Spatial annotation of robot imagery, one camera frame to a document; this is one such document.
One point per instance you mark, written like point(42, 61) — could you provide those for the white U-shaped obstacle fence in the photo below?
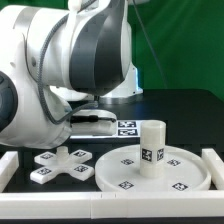
point(95, 205)

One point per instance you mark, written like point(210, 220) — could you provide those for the white marker tag plate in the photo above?
point(125, 129)

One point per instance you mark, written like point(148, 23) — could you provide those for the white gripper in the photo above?
point(94, 122)

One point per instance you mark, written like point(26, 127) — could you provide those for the white cross-shaped table base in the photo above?
point(53, 164)

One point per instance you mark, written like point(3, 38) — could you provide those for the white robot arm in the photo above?
point(50, 57)

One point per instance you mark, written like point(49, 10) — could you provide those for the white round table top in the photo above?
point(119, 170)

